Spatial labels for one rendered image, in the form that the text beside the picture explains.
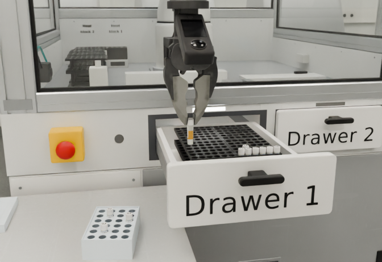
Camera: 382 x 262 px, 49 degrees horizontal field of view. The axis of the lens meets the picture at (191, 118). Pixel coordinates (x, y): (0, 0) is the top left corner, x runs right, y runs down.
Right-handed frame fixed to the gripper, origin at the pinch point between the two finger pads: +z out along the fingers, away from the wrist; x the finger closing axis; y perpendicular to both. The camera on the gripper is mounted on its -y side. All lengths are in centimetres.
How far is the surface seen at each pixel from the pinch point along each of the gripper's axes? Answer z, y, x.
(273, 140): 9.0, 11.2, -21.0
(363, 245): 46, 23, -55
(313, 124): 9.1, 21.9, -36.4
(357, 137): 13, 21, -49
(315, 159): 6.0, -9.4, -19.4
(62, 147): 9.6, 18.9, 23.5
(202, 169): 6.3, -8.6, 0.2
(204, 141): 8.2, 11.5, -5.5
